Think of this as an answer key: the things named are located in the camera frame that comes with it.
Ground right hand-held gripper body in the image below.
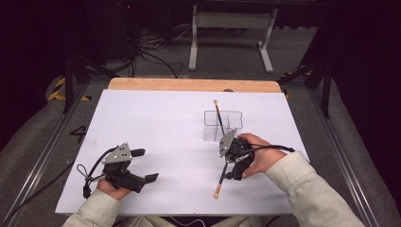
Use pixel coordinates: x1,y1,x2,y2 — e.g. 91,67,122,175
218,128,255,182

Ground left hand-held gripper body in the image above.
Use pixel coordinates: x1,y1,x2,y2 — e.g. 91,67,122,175
100,142,148,194

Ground black chopstick with wooden end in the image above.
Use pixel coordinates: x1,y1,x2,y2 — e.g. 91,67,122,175
213,160,230,200
213,99,227,137

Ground clear plastic divided holder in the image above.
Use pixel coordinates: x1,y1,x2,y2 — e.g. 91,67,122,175
202,110,244,143

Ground person's right hand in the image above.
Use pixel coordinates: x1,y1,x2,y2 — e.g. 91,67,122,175
236,132,288,180

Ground person's left hand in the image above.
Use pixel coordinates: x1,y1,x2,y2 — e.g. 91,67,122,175
96,179,131,201

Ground white board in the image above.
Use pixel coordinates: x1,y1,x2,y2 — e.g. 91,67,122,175
55,89,311,217

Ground person's legs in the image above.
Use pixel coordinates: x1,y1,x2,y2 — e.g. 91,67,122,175
121,216,264,227

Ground white metal stand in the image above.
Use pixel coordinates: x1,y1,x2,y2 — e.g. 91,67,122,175
188,4,279,74

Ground left hand-held gripper cable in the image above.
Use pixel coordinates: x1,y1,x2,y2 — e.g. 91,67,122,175
76,148,116,200

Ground hand-held gripper cable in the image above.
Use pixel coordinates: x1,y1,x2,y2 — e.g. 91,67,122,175
76,148,116,200
235,144,296,159

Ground right hand-held gripper cable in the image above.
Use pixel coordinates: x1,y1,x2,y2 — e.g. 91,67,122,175
235,144,296,159

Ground thin white cable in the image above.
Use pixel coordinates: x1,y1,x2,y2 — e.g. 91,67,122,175
169,216,207,227

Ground aluminium rail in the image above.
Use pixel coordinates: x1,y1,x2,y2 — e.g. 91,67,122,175
0,83,91,227
306,88,381,227

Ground long black floor cable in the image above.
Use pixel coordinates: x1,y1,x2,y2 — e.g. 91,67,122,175
0,159,77,226

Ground bundle of black floor cables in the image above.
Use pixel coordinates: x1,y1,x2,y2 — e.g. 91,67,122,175
126,25,197,79

